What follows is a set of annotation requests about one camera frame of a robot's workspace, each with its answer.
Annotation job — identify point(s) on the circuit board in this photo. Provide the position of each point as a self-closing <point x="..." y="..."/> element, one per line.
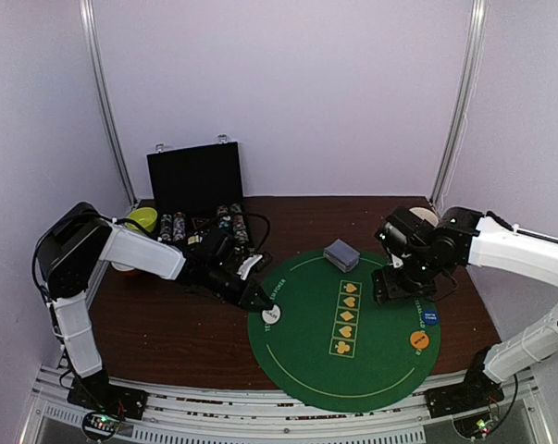
<point x="99" y="426"/>
<point x="476" y="426"/>

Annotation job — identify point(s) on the blue small blind button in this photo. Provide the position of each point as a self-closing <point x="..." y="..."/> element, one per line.
<point x="430" y="317"/>

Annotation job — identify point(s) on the white orange bowl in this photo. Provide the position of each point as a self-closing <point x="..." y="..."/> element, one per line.
<point x="126" y="270"/>

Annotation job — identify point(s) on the deck of cards clear box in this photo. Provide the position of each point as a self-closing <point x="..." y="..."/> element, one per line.
<point x="342" y="255"/>

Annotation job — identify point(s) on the white patterned mug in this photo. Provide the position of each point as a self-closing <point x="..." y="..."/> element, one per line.
<point x="425" y="214"/>

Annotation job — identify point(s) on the green bowl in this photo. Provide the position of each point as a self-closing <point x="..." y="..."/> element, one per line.
<point x="146" y="217"/>

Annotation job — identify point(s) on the round green poker mat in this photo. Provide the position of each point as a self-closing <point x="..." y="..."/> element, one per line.
<point x="334" y="347"/>

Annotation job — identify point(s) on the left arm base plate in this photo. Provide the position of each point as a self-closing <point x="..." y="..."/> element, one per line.
<point x="124" y="403"/>

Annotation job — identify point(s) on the left aluminium frame post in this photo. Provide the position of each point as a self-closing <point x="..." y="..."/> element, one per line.
<point x="105" y="108"/>

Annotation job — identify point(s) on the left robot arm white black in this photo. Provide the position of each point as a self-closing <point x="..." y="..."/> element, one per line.
<point x="66" y="256"/>

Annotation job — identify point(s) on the aluminium frame post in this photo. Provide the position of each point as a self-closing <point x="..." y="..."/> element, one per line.
<point x="467" y="85"/>
<point x="105" y="108"/>

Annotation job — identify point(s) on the white dealer button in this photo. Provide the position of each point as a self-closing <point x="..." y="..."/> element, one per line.
<point x="271" y="316"/>

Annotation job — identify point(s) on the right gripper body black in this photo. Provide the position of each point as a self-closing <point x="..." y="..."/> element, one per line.
<point x="394" y="283"/>

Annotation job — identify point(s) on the black poker chip case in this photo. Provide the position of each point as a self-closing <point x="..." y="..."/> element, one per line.
<point x="195" y="181"/>

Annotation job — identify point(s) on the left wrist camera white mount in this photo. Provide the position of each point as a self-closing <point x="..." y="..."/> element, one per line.
<point x="255" y="263"/>

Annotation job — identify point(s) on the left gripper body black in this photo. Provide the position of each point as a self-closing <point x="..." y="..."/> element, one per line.
<point x="228" y="291"/>

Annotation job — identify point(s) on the chip row in case left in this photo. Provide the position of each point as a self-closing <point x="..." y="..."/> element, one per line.
<point x="172" y="228"/>

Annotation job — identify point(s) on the right aluminium frame post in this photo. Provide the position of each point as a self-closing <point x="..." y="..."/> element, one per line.
<point x="467" y="85"/>

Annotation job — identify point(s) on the left circuit board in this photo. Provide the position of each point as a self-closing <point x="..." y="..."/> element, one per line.
<point x="99" y="426"/>

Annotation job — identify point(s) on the chip row in case right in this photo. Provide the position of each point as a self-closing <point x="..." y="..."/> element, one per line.
<point x="230" y="218"/>

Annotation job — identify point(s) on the right circuit board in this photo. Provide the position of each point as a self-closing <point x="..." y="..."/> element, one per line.
<point x="476" y="426"/>

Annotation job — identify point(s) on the chip row in case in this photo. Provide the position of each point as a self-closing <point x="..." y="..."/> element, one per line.
<point x="230" y="218"/>
<point x="172" y="228"/>

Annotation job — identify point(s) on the orange big blind button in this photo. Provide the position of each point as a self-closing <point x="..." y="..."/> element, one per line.
<point x="419" y="340"/>

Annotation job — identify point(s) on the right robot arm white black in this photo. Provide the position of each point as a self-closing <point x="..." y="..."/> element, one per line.
<point x="421" y="246"/>

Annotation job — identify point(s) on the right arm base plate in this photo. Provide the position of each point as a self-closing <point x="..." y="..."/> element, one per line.
<point x="461" y="397"/>

